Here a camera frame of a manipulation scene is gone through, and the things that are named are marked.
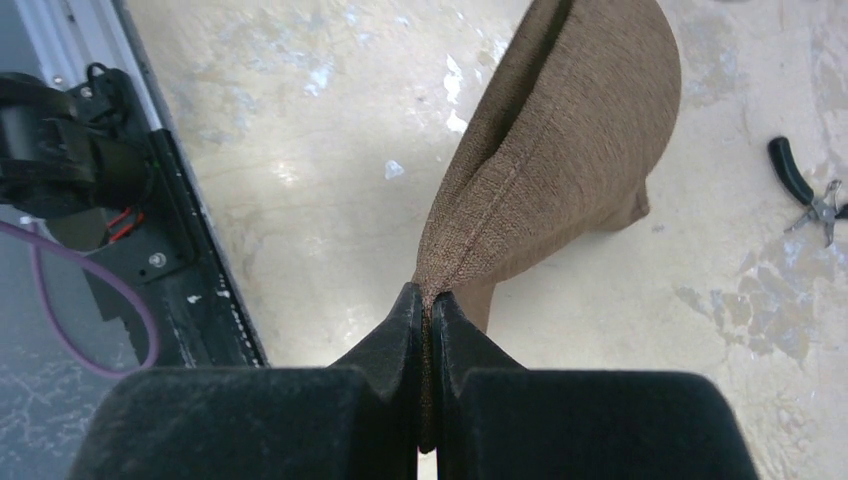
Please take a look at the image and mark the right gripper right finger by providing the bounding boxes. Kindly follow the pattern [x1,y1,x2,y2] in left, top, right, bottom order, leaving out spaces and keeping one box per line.
[431,294,757,479]

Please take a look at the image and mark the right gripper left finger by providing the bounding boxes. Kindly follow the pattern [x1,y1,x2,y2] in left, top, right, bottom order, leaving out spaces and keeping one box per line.
[69,284,422,479]

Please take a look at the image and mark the brown cloth napkin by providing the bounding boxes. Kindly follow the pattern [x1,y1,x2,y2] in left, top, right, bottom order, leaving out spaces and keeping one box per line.
[410,0,684,452]

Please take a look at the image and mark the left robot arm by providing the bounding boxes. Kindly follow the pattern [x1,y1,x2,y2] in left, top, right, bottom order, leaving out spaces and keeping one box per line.
[1,63,154,219]

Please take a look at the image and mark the black pliers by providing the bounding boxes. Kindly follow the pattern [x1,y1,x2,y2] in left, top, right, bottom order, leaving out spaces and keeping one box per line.
[767,136,847,248]

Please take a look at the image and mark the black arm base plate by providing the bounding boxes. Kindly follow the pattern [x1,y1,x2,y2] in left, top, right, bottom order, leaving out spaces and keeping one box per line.
[69,62,266,367]

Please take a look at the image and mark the aluminium frame rail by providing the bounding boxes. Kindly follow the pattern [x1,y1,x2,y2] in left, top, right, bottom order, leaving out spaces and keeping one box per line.
[1,1,170,130]

